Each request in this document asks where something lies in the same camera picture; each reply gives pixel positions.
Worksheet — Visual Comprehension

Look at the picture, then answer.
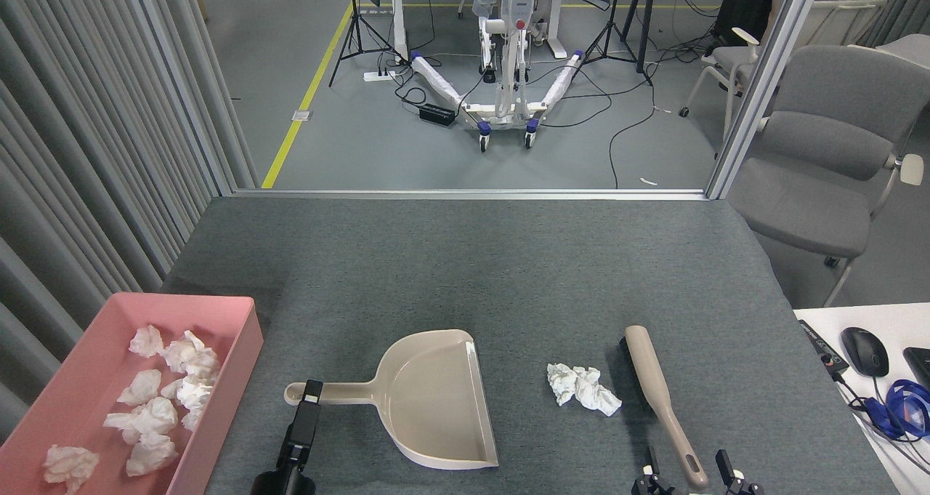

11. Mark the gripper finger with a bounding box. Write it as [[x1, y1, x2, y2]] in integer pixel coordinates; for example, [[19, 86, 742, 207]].
[[631, 447, 668, 495], [276, 379, 325, 475], [716, 449, 765, 495]]

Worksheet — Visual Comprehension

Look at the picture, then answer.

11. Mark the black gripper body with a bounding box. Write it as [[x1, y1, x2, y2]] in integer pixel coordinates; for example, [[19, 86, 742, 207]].
[[251, 468, 318, 495]]

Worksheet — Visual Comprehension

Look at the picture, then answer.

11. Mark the white paper wad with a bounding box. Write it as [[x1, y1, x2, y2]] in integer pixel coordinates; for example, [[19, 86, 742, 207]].
[[129, 326, 165, 358], [116, 369, 163, 406], [42, 445, 100, 494], [103, 397, 179, 445], [161, 339, 195, 374], [161, 377, 213, 432], [546, 363, 623, 417], [183, 330, 220, 379], [126, 433, 179, 478]]

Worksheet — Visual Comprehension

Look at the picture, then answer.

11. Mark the beige brush with black bristles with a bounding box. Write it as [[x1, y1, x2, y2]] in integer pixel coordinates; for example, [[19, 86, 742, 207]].
[[619, 326, 709, 491]]

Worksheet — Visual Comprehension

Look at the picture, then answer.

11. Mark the beige plastic dustpan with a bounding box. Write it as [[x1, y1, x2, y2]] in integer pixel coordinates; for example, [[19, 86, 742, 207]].
[[283, 329, 500, 470]]

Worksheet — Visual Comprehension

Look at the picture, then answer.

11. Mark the pink plastic bin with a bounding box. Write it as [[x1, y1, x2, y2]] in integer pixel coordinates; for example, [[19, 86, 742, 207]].
[[0, 293, 264, 495]]

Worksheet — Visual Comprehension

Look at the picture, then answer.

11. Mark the black labelled device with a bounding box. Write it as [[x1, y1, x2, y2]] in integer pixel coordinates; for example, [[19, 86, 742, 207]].
[[798, 319, 850, 379]]

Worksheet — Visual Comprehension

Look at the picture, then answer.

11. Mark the black computer mouse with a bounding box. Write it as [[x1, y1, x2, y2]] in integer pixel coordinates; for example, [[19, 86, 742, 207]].
[[841, 327, 889, 378]]

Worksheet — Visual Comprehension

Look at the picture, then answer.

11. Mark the white side table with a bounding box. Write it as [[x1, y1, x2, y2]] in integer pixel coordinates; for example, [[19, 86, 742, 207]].
[[793, 303, 930, 495]]

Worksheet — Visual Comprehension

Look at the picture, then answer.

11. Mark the grey padded chair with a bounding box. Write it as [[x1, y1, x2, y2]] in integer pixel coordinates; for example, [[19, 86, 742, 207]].
[[727, 44, 930, 308]]

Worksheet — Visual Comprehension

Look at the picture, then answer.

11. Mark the grey pleated curtain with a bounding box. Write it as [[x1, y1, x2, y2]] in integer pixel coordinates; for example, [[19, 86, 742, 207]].
[[0, 0, 259, 441]]

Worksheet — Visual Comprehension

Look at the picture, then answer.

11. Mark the grey chair with white armrest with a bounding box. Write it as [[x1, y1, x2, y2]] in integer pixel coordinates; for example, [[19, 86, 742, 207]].
[[679, 26, 764, 147]]

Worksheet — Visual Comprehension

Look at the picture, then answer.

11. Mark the white stand on wheels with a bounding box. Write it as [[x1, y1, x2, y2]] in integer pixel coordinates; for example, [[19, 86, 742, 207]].
[[408, 0, 586, 153]]

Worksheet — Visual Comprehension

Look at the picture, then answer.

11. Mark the black tripod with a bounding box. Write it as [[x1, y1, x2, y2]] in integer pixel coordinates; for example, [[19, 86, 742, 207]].
[[581, 0, 652, 85], [328, 0, 408, 87]]

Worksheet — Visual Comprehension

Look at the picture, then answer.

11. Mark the black vertical stand pole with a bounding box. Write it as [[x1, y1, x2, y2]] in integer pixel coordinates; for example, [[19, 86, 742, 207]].
[[635, 0, 659, 74]]

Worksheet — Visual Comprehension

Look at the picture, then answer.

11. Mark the blue lanyard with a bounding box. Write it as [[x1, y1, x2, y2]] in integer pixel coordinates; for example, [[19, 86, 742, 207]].
[[865, 379, 930, 440]]

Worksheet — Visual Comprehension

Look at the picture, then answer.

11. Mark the silver aluminium rail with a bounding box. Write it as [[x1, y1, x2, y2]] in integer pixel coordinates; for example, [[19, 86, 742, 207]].
[[231, 188, 709, 202]]

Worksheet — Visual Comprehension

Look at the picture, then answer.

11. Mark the black floor cable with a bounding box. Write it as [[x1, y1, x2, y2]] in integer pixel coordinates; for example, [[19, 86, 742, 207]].
[[530, 59, 656, 189]]

